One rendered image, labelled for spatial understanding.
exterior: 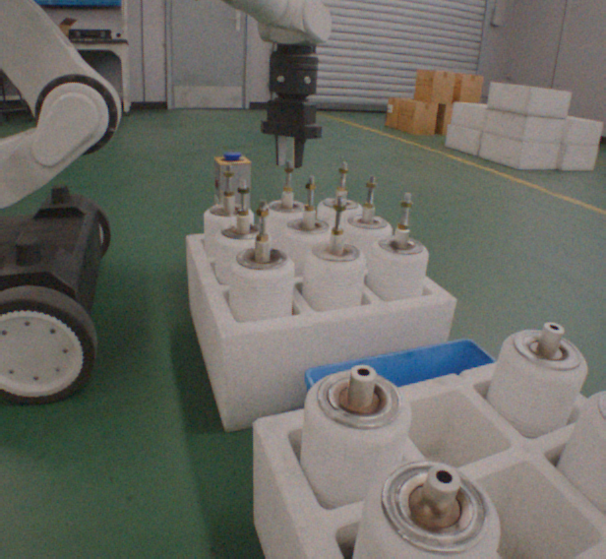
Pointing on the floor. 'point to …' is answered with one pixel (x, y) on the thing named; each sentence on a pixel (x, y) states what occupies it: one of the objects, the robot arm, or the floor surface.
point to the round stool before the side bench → (11, 106)
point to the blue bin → (413, 363)
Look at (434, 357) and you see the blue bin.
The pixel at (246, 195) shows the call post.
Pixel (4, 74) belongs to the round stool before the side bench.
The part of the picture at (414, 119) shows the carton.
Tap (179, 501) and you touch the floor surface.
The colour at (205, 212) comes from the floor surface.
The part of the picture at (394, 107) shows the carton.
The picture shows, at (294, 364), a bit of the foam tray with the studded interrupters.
